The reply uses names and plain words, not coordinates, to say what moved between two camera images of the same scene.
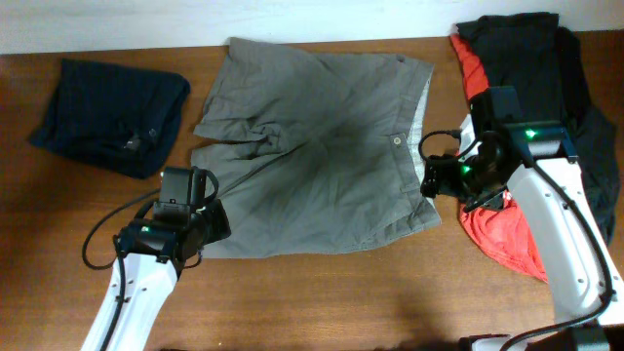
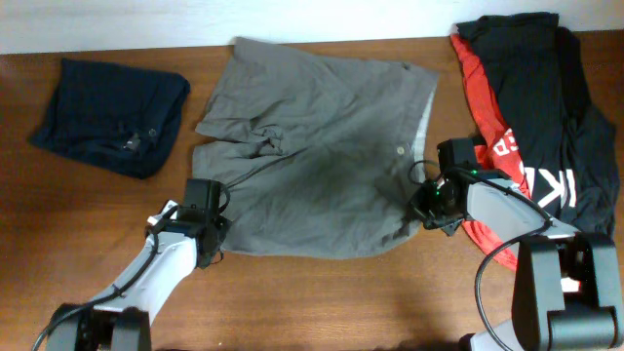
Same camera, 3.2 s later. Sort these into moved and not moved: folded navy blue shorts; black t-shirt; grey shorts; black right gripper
Moved: black right gripper
Not moved: black t-shirt; folded navy blue shorts; grey shorts
